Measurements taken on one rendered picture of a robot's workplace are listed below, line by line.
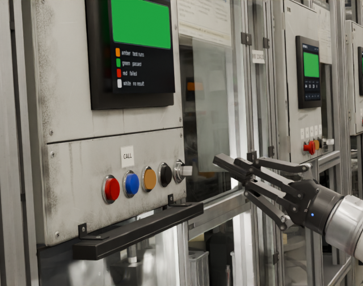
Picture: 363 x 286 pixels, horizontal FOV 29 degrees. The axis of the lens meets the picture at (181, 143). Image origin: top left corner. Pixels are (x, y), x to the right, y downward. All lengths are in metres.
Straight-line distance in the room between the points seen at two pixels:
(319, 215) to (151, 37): 0.40
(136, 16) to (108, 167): 0.22
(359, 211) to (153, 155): 0.34
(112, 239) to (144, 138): 0.23
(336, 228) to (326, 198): 0.05
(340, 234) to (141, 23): 0.46
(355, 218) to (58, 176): 0.51
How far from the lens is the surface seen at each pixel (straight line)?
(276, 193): 1.24
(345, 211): 1.17
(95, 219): 0.95
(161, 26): 1.11
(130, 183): 1.02
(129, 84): 1.00
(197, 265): 1.77
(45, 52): 0.86
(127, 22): 1.01
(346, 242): 1.17
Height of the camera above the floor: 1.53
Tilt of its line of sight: 3 degrees down
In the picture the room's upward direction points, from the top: 3 degrees counter-clockwise
